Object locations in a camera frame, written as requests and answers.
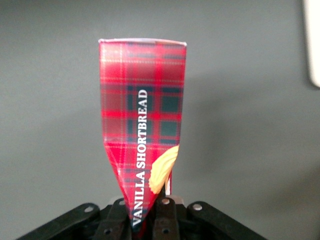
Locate cream plastic tray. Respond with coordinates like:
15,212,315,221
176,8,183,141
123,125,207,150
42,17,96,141
302,0,320,89

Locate red tartan shortbread cookie box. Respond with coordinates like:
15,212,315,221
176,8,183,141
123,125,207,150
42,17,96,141
98,37,188,235

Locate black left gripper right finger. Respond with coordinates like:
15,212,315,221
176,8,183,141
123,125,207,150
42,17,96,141
141,196,267,240

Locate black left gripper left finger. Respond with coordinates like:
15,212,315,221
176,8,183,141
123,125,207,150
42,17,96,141
16,198,133,240

